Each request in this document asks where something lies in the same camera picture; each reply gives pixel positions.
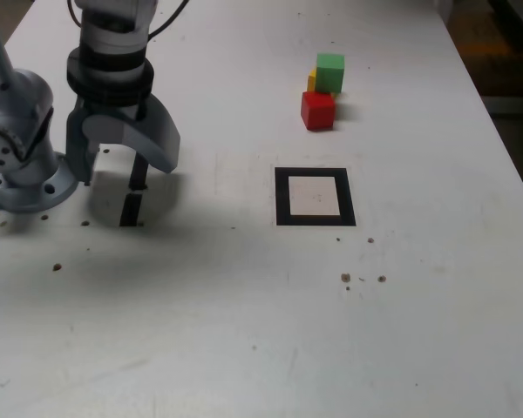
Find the black tape square outline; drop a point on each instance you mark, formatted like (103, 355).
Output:
(281, 196)

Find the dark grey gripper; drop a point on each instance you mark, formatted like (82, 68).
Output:
(113, 109)

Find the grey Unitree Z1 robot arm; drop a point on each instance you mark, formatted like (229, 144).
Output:
(26, 96)

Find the yellow cube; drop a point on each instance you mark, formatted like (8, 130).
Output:
(312, 80)

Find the brown wooden background furniture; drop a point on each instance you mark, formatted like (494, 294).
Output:
(497, 43)

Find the red cube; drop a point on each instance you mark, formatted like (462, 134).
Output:
(317, 111)

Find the green cube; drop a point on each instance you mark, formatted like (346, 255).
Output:
(330, 74)

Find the black tape strip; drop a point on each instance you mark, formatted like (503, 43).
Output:
(131, 209)

